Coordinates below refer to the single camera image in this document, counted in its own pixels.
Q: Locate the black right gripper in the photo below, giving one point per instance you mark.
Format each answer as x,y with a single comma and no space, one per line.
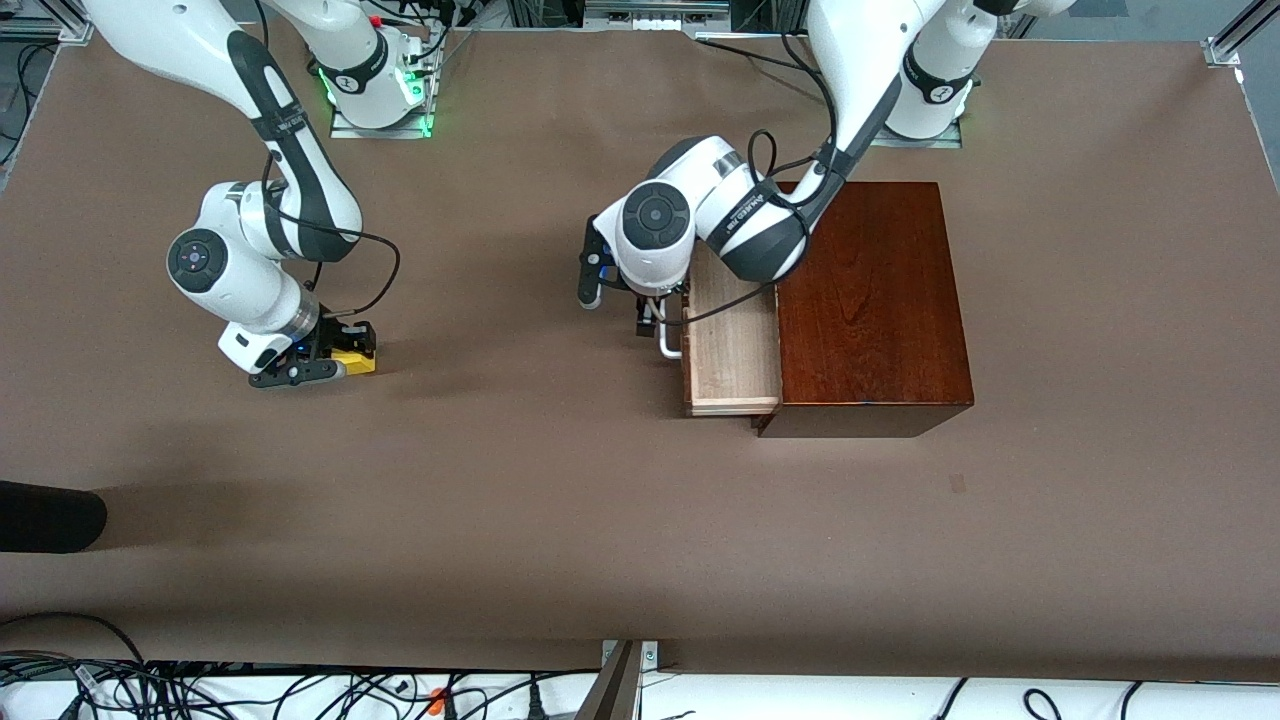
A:
340,335

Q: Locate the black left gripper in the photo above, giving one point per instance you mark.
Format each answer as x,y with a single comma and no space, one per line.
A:
645,319

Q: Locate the yellow block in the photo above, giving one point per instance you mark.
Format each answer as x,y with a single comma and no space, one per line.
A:
358,362

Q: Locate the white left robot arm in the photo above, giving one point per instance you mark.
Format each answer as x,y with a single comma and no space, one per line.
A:
655,225

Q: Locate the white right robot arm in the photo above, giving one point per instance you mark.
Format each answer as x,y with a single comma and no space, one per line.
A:
235,270

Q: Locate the brown table cover mat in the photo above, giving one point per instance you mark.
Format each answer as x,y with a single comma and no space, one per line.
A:
500,500

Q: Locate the dark brown wooden cabinet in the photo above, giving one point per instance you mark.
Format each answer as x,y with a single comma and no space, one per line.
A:
870,300

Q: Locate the grey power strip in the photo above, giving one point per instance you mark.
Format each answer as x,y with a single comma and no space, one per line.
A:
655,10

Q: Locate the black rounded object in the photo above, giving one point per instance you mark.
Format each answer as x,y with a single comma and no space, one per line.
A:
45,517

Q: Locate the orange plug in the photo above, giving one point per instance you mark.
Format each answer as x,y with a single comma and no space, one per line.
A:
437,702

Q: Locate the aluminium corner profile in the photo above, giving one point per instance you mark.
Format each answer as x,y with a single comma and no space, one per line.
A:
1235,40
50,28

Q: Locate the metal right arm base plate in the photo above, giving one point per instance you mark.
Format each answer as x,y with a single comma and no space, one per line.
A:
380,132

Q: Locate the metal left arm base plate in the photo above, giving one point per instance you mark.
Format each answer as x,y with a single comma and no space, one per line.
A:
940,143

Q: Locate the aluminium post with bracket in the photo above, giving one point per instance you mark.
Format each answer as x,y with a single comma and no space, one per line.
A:
615,690

